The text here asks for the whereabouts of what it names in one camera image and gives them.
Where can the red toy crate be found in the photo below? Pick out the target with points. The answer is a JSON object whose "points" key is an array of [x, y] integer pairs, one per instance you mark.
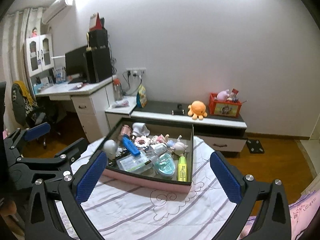
{"points": [[223, 108]]}

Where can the orange octopus plush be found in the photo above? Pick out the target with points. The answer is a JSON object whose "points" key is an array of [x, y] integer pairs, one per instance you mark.
{"points": [[197, 110]]}

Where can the pink black storage box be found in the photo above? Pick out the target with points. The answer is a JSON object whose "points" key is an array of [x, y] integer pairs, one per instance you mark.
{"points": [[150, 153]]}

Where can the beige curtain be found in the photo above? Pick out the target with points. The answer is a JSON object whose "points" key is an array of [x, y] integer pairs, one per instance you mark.
{"points": [[16, 27]]}

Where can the pink plush toy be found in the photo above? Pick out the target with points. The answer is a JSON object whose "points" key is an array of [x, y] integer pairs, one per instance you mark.
{"points": [[223, 95]]}

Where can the black office chair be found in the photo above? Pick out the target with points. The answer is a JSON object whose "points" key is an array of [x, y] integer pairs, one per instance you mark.
{"points": [[25, 108]]}

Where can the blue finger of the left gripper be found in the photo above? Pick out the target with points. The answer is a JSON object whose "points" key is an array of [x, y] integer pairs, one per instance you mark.
{"points": [[37, 131], [50, 167]]}

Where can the white power adapter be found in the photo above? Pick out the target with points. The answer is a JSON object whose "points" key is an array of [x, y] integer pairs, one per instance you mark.
{"points": [[159, 149]]}

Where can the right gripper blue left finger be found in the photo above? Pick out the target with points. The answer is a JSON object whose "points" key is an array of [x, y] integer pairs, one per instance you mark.
{"points": [[43, 220]]}

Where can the white glass-door cabinet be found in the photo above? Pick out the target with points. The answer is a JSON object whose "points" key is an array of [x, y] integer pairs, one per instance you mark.
{"points": [[38, 54]]}

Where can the pink quilt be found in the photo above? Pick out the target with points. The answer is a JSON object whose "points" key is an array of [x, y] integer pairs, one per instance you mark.
{"points": [[302, 212]]}

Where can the teal compact case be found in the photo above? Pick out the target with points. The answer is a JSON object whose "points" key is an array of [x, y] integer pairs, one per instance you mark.
{"points": [[164, 166]]}

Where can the black computer monitor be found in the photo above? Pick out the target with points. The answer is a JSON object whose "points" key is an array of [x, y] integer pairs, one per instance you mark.
{"points": [[75, 64]]}

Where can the desk calendar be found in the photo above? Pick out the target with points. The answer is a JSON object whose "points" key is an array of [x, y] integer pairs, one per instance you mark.
{"points": [[95, 22]]}

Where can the white desk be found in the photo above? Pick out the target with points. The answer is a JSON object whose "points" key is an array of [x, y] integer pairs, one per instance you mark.
{"points": [[90, 103]]}

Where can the white wall socket strip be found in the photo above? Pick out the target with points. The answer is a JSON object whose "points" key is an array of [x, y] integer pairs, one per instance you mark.
{"points": [[136, 71]]}

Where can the black white low cabinet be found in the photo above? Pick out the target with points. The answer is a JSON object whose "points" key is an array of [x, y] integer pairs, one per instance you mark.
{"points": [[222, 133]]}

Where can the black speaker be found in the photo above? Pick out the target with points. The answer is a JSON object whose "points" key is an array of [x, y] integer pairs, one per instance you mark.
{"points": [[98, 38]]}

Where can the clear plastic card box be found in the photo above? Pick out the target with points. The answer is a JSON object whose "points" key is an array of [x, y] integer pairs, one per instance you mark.
{"points": [[133, 164]]}

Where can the black floor scale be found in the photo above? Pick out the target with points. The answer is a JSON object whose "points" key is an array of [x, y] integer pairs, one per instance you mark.
{"points": [[255, 146]]}

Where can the rose gold round jar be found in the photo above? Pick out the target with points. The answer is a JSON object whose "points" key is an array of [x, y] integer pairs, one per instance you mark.
{"points": [[126, 130]]}

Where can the blonde doll figurine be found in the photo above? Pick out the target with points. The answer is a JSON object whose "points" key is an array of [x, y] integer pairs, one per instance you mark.
{"points": [[178, 148]]}

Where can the orange-cap bottle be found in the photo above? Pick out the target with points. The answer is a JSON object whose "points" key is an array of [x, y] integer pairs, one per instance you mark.
{"points": [[117, 89]]}

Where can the white air conditioner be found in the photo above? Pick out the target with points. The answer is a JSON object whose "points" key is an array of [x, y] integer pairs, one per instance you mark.
{"points": [[54, 9]]}

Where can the snack bag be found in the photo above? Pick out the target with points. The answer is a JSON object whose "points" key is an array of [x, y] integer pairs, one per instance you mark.
{"points": [[141, 98]]}

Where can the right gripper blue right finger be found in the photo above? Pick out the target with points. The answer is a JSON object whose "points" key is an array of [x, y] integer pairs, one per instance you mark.
{"points": [[273, 219]]}

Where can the yellow highlighter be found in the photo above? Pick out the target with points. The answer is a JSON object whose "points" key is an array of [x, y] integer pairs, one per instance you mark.
{"points": [[182, 169]]}

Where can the blue marker pen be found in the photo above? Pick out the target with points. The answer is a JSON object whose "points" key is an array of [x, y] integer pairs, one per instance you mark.
{"points": [[129, 145]]}

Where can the small doll on cabinet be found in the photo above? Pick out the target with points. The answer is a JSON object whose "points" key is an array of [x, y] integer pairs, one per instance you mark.
{"points": [[34, 32]]}

